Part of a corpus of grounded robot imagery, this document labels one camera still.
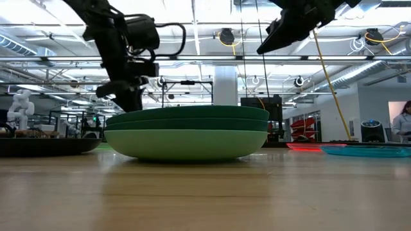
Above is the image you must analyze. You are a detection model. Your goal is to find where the large dark green plate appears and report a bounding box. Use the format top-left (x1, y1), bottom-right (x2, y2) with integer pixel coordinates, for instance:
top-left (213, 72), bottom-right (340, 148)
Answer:
top-left (105, 105), bottom-right (270, 126)
top-left (105, 117), bottom-right (269, 132)

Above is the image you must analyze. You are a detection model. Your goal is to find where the red translucent small plate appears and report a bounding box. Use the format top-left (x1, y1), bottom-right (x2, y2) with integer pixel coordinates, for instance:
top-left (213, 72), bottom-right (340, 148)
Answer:
top-left (286, 142), bottom-right (347, 152)

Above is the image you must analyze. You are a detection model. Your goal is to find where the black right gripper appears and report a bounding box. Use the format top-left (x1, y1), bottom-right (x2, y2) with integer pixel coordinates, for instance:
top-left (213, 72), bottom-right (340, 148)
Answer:
top-left (256, 0), bottom-right (362, 55)

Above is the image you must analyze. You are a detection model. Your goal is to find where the black plastic plate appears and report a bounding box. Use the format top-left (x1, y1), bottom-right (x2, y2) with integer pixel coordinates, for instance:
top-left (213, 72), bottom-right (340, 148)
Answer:
top-left (0, 137), bottom-right (103, 158)

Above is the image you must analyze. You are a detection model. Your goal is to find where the blue translucent small plate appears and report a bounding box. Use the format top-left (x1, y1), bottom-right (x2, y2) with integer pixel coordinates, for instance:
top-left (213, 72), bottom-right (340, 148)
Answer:
top-left (320, 146), bottom-right (411, 158)

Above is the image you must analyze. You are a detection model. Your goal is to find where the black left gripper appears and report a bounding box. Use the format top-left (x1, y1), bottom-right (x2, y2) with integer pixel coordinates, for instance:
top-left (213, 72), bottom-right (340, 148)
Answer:
top-left (95, 47), bottom-right (161, 113)

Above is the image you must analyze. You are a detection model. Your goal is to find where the black cylindrical air purifier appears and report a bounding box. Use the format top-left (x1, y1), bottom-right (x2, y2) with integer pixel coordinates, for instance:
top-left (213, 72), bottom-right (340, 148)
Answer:
top-left (361, 119), bottom-right (385, 143)

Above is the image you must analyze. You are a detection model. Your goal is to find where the white pillar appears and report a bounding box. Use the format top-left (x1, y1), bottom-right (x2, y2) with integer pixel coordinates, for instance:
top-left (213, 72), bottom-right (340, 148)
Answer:
top-left (213, 65), bottom-right (238, 107)

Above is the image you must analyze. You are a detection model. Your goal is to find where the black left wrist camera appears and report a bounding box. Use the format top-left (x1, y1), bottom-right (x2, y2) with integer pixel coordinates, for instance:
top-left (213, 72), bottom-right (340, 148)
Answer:
top-left (123, 14), bottom-right (161, 51)

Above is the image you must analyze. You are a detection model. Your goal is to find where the large light green plate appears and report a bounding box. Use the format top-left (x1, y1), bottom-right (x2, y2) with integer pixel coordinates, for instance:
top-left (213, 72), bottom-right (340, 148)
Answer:
top-left (104, 129), bottom-right (269, 161)

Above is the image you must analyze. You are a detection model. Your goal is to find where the ceiling reel with yellow cord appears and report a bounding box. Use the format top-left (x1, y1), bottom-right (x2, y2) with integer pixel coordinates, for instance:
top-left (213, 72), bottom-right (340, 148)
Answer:
top-left (217, 28), bottom-right (240, 47)
top-left (364, 26), bottom-right (404, 46)

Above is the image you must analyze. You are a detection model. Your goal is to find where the long ceiling light rail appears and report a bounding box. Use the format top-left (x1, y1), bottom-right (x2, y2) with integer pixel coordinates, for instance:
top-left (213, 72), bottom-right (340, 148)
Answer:
top-left (0, 55), bottom-right (411, 62)

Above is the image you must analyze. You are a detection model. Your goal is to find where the red folded frame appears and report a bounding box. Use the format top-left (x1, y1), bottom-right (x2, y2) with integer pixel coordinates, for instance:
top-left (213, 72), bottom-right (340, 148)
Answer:
top-left (290, 117), bottom-right (317, 142)

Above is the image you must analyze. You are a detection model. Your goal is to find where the yellow cable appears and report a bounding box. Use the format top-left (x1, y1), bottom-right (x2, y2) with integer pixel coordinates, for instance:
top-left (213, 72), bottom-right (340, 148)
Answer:
top-left (311, 29), bottom-right (353, 141)

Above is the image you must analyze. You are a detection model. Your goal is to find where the black box on stand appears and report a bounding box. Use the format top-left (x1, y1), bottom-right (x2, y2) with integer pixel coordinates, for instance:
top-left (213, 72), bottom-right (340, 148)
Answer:
top-left (240, 95), bottom-right (284, 142)

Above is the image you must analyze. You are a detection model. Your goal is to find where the person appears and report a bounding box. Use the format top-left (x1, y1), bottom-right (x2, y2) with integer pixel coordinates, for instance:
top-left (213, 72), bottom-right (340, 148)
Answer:
top-left (392, 100), bottom-right (411, 144)

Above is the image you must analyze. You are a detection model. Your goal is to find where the black gantry frame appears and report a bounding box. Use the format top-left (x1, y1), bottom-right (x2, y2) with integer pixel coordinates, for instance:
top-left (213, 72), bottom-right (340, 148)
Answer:
top-left (161, 80), bottom-right (214, 108)

